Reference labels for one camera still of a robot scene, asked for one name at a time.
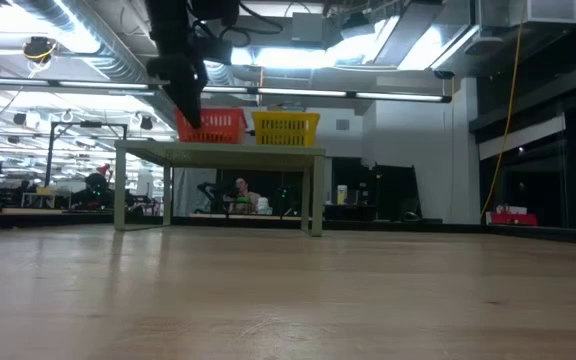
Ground yellow cable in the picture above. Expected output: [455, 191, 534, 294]
[480, 0, 528, 220]

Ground background workbench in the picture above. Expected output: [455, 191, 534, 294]
[0, 207, 169, 232]

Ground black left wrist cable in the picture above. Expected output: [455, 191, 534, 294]
[187, 2, 285, 41]

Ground black ceiling cord reel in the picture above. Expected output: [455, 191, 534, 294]
[21, 35, 59, 76]

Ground yellow plastic basket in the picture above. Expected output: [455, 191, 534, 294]
[251, 110, 322, 148]

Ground long LED light bar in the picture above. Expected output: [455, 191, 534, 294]
[0, 74, 453, 104]

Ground black camera gantry frame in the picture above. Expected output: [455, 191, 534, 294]
[45, 119, 129, 189]

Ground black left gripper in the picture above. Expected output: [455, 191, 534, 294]
[144, 0, 210, 130]

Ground orange plastic basket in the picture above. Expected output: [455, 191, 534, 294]
[173, 107, 249, 145]

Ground green mesh shelf riser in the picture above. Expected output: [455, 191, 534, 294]
[113, 139, 327, 238]

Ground grey fabric cover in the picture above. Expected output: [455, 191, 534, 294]
[171, 167, 219, 217]

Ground person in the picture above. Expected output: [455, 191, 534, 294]
[225, 176, 272, 216]

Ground black office partition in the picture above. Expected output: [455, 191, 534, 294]
[211, 168, 320, 217]

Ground red flat box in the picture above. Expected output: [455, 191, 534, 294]
[485, 204, 539, 227]

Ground black background furniture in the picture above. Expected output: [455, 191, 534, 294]
[331, 156, 423, 224]

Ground background robot arms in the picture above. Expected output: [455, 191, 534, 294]
[70, 163, 162, 214]

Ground black desk frame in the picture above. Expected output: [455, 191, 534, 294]
[469, 59, 576, 231]

